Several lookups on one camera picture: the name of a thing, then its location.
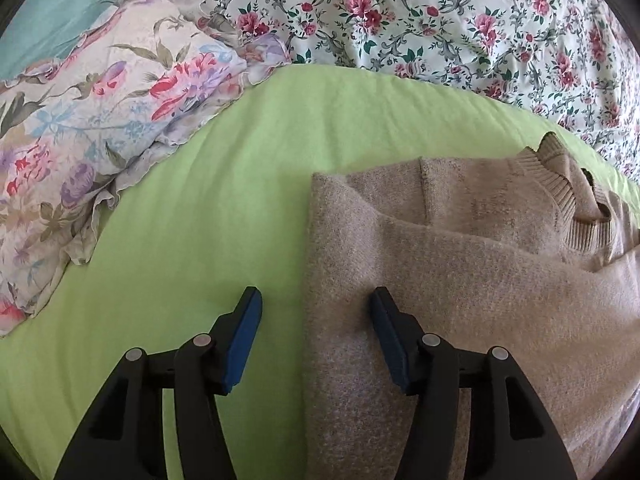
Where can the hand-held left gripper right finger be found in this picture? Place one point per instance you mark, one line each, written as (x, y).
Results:
(390, 340)

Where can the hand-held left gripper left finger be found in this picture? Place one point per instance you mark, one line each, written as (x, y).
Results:
(244, 340)

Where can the beige knitted sweater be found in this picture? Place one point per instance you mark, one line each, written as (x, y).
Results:
(450, 270)

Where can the green bed sheet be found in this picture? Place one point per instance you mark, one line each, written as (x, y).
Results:
(200, 200)

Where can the pastel floral ruffled pillow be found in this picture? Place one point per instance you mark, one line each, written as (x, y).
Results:
(90, 125)

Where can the red rose floral quilt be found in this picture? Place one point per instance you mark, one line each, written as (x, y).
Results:
(440, 25)

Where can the teal pillow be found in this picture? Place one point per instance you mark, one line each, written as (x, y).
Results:
(55, 7)

